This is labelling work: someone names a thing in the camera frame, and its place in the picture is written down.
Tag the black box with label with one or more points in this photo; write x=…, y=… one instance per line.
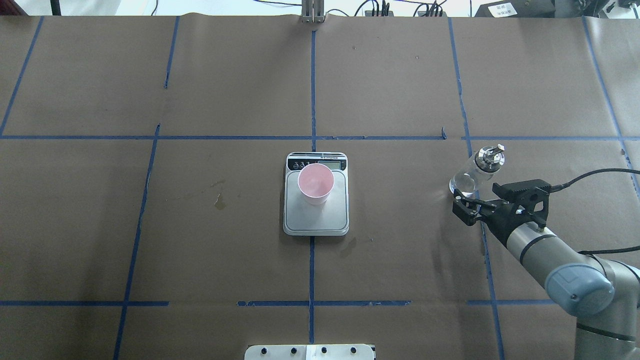
x=559, y=9

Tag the silver digital kitchen scale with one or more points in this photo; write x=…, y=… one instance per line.
x=330, y=219

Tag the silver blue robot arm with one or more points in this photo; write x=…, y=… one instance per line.
x=601, y=294

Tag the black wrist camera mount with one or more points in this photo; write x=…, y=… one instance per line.
x=533, y=195

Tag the brown paper table cover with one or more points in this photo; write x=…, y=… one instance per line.
x=202, y=187

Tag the pink paper cup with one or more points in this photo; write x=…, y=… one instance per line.
x=315, y=182

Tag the aluminium frame post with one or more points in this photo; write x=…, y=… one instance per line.
x=313, y=11

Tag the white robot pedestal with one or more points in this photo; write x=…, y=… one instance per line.
x=345, y=351

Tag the clear glass sauce bottle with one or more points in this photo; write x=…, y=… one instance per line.
x=479, y=168

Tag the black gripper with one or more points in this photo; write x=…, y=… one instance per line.
x=498, y=222

